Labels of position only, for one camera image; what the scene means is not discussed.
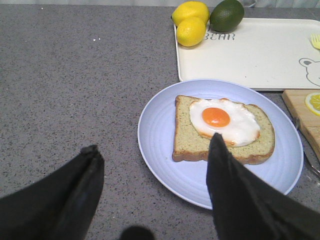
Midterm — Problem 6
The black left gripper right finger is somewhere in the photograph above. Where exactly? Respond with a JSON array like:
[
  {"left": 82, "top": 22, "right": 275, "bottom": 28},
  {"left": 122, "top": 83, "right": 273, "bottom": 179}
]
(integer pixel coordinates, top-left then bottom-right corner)
[{"left": 206, "top": 133, "right": 320, "bottom": 240}]

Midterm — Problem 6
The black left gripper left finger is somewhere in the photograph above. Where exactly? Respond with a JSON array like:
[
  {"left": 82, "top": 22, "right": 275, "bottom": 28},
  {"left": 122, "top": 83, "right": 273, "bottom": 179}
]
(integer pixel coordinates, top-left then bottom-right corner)
[{"left": 0, "top": 145, "right": 105, "bottom": 240}]

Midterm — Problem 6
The light blue round plate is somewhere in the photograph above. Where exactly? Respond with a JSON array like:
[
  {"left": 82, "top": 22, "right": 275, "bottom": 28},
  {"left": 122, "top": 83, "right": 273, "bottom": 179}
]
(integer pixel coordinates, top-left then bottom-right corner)
[{"left": 138, "top": 79, "right": 304, "bottom": 209}]

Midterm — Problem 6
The fried egg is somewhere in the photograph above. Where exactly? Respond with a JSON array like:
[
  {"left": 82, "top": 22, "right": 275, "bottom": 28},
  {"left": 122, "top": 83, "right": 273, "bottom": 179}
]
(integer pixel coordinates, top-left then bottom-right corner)
[{"left": 189, "top": 98, "right": 261, "bottom": 147}]

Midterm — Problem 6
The bread slice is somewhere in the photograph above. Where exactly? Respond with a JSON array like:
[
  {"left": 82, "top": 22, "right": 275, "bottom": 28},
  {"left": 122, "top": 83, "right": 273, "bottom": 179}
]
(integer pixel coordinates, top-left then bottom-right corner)
[{"left": 172, "top": 95, "right": 276, "bottom": 165}]

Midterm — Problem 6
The white bear tray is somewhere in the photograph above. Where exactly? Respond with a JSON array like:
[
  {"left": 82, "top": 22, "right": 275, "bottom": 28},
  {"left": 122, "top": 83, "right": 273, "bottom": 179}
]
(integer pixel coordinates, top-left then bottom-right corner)
[{"left": 176, "top": 18, "right": 320, "bottom": 91}]

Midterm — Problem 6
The wooden cutting board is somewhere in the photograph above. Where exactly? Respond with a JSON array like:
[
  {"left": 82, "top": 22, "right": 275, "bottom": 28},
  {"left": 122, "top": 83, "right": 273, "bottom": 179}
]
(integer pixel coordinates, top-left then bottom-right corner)
[{"left": 282, "top": 88, "right": 320, "bottom": 160}]

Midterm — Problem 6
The lemon slice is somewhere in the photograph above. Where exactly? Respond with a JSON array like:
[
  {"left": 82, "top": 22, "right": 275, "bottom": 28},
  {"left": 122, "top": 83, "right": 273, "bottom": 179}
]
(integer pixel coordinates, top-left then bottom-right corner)
[{"left": 304, "top": 92, "right": 320, "bottom": 116}]

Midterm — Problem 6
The yellow plastic fork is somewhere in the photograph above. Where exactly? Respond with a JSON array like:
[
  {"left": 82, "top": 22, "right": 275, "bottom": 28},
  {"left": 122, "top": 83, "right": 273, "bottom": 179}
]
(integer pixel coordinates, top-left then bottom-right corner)
[{"left": 310, "top": 33, "right": 320, "bottom": 50}]

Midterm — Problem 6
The front yellow lemon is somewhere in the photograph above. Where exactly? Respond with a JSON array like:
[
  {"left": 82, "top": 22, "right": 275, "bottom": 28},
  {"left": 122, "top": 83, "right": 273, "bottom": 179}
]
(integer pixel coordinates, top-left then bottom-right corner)
[{"left": 176, "top": 16, "right": 207, "bottom": 47}]

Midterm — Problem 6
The yellow lemon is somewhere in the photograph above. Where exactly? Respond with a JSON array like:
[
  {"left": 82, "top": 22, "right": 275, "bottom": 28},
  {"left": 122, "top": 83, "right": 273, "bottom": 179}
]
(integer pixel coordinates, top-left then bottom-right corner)
[
  {"left": 171, "top": 1, "right": 210, "bottom": 26},
  {"left": 176, "top": 16, "right": 207, "bottom": 47}
]

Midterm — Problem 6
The green lime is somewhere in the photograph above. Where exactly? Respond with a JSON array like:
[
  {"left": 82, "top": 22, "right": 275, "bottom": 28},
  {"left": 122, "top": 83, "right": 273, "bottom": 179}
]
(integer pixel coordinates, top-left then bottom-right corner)
[{"left": 209, "top": 0, "right": 245, "bottom": 33}]

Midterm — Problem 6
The rear yellow lemon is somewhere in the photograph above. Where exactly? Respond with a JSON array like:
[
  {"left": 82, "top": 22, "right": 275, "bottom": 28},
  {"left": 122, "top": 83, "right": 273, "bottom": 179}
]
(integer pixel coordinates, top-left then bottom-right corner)
[{"left": 171, "top": 1, "right": 210, "bottom": 26}]

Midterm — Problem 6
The white curtain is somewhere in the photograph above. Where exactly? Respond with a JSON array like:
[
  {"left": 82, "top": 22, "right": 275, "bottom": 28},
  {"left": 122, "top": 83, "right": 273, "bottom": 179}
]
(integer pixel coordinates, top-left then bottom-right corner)
[{"left": 134, "top": 0, "right": 320, "bottom": 9}]

